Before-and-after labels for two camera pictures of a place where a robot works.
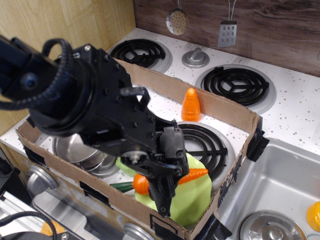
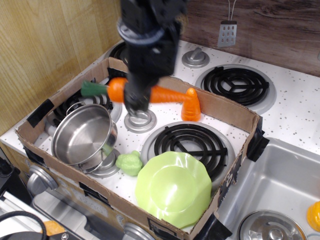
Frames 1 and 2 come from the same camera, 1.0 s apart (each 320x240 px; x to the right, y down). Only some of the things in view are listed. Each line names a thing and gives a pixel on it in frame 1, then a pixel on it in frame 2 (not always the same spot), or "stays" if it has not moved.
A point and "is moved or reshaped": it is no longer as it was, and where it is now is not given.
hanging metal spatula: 227,33 stays
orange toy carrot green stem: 140,184 is moved or reshaped
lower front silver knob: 133,231 stays
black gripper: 147,145 -> 149,65
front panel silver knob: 38,181 stays
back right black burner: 250,86 stays
